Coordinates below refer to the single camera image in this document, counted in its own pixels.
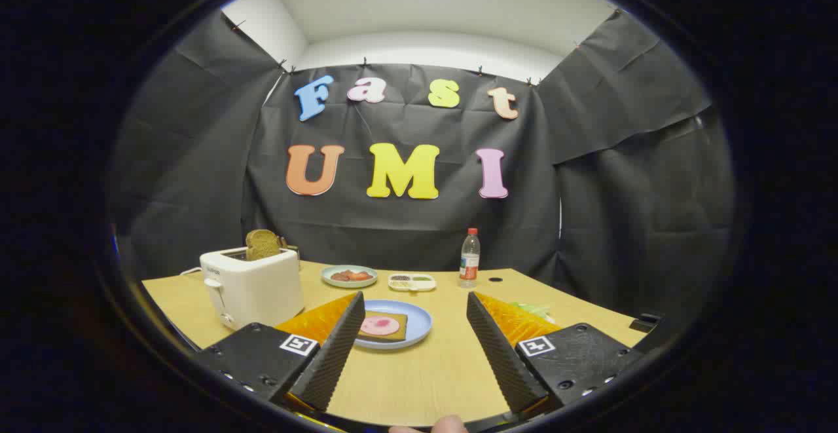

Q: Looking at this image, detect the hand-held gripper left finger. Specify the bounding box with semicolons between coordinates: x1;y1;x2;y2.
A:
193;291;366;414

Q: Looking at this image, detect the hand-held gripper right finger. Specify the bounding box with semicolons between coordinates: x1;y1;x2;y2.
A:
466;291;646;415

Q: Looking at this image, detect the green lettuce leaf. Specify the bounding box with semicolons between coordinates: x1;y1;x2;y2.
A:
507;301;554;322

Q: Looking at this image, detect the brown bread slice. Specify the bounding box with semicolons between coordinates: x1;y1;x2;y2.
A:
357;311;409;343
246;229;282;261

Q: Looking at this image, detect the pink ham slice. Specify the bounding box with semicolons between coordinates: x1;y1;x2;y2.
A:
360;316;401;337

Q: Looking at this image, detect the small pale green plate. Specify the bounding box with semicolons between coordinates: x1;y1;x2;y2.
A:
321;265;378;289

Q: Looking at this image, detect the blue round plate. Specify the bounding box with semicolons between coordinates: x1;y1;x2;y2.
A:
354;299;433;350

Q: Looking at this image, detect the clear water bottle red cap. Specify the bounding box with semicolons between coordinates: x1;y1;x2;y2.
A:
459;228;481;289

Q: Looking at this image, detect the white divided condiment tray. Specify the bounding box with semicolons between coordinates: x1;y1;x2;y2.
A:
388;273;437;292

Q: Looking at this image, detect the white toaster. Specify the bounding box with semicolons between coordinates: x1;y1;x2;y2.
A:
199;246;305;330

